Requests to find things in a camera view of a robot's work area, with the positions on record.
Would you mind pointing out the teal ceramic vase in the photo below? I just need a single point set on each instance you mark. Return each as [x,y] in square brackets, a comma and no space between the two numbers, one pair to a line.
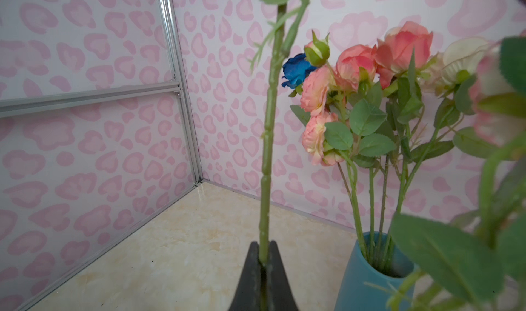
[363,287]

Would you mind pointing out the magenta artificial rose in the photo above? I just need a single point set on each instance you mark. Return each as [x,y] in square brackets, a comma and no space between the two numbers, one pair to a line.
[400,54]

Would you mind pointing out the coral pink artificial rose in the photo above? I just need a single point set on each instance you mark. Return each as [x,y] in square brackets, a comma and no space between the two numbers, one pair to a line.
[363,143]

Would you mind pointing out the aluminium frame left corner post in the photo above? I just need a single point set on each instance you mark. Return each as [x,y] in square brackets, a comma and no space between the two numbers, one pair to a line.
[170,27]

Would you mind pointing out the aluminium frame left diagonal bar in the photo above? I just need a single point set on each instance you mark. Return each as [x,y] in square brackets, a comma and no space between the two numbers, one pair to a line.
[17,107]

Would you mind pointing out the pink carnation spray stem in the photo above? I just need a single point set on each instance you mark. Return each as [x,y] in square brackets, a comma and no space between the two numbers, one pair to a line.
[318,109]

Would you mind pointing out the blue artificial rose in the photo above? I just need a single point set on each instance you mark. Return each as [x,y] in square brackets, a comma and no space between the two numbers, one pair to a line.
[296,70]

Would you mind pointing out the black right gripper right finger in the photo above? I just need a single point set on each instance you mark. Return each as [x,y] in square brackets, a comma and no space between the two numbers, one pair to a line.
[279,294]

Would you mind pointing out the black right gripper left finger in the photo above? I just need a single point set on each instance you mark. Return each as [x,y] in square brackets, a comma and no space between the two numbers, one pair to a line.
[248,292]

